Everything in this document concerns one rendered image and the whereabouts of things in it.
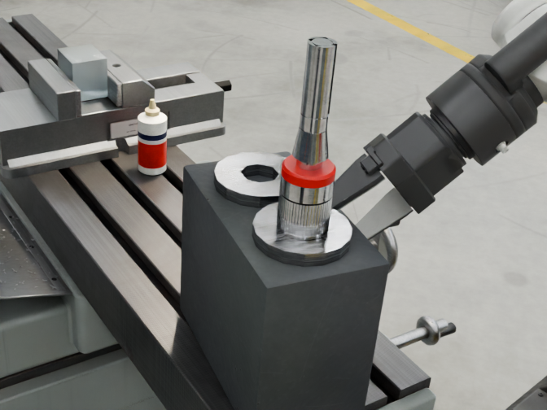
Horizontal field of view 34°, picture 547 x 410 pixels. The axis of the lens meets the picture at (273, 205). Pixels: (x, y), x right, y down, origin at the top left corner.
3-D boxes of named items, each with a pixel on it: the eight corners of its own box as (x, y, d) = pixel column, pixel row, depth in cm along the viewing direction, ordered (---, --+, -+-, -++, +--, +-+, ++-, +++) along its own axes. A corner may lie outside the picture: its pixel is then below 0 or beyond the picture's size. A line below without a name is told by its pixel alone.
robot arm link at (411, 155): (382, 170, 96) (470, 99, 94) (435, 235, 91) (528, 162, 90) (346, 128, 85) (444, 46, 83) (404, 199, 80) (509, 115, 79)
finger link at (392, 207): (366, 244, 93) (413, 207, 92) (350, 222, 94) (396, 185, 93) (371, 248, 94) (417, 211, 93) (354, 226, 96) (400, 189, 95)
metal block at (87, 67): (92, 81, 133) (91, 43, 129) (108, 97, 128) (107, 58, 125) (59, 86, 130) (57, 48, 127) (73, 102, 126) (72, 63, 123)
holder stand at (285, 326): (276, 289, 104) (291, 138, 94) (365, 416, 88) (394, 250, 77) (178, 308, 100) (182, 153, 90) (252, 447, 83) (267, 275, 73)
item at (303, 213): (335, 220, 81) (342, 169, 78) (318, 245, 77) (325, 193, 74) (287, 207, 82) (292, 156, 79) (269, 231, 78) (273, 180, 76)
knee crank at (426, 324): (441, 323, 174) (447, 298, 171) (462, 341, 170) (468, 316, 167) (353, 358, 163) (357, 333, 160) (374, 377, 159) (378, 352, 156)
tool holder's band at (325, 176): (342, 169, 78) (343, 159, 78) (325, 193, 74) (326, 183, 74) (292, 156, 79) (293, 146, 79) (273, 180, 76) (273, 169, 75)
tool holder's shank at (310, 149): (332, 161, 77) (347, 39, 71) (320, 176, 75) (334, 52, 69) (298, 152, 78) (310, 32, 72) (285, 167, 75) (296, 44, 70)
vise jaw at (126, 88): (121, 71, 138) (120, 47, 136) (155, 102, 129) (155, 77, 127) (85, 76, 135) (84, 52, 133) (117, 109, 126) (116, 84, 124)
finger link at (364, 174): (318, 194, 86) (368, 154, 85) (336, 219, 84) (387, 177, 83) (312, 189, 84) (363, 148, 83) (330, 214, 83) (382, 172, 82)
